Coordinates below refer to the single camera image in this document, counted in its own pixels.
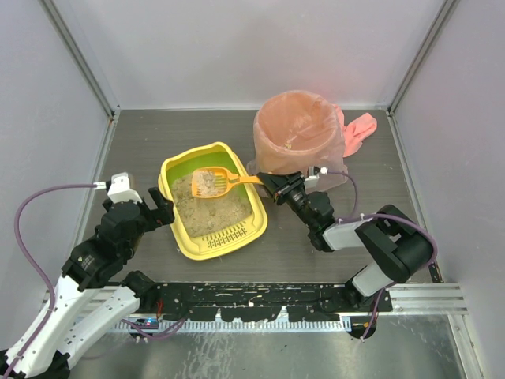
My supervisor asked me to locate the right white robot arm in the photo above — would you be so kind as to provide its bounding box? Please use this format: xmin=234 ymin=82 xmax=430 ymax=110
xmin=257 ymin=166 xmax=437 ymax=308

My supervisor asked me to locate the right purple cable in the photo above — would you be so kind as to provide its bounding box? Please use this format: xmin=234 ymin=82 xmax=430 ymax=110
xmin=325 ymin=169 xmax=439 ymax=340

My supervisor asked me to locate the white slotted cable duct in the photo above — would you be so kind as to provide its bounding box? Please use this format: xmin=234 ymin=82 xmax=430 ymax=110
xmin=110 ymin=317 xmax=352 ymax=333

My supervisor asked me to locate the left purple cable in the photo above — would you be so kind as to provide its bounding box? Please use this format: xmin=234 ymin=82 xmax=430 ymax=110
xmin=0 ymin=182 xmax=186 ymax=379

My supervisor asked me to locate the yellow green litter box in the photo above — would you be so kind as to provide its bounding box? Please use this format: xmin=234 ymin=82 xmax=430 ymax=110
xmin=158 ymin=142 xmax=268 ymax=261

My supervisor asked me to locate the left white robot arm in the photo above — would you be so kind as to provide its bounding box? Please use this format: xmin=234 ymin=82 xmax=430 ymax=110
xmin=1 ymin=180 xmax=174 ymax=378

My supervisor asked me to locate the bin with pink bag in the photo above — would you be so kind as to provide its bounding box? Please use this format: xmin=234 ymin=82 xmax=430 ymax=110
xmin=246 ymin=90 xmax=348 ymax=192

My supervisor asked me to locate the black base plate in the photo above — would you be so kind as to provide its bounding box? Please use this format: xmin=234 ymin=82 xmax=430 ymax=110
xmin=133 ymin=282 xmax=393 ymax=322

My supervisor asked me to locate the purple cable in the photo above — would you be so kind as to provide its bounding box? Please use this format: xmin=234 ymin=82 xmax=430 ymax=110
xmin=325 ymin=169 xmax=439 ymax=340
xmin=0 ymin=182 xmax=186 ymax=379

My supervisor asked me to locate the pink cloth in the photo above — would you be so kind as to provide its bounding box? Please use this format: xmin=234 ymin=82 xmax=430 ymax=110
xmin=333 ymin=104 xmax=377 ymax=158

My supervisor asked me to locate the aluminium frame rail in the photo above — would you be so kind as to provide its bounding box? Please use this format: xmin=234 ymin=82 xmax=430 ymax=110
xmin=47 ymin=282 xmax=469 ymax=317

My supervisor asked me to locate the beige cat litter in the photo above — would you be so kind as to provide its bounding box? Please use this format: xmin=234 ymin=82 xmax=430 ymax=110
xmin=171 ymin=174 xmax=252 ymax=238

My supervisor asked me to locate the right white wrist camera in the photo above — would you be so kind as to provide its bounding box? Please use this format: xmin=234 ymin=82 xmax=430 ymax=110
xmin=304 ymin=166 xmax=328 ymax=190

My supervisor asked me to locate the orange litter scoop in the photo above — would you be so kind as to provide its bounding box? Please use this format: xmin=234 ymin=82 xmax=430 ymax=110
xmin=191 ymin=167 xmax=263 ymax=199

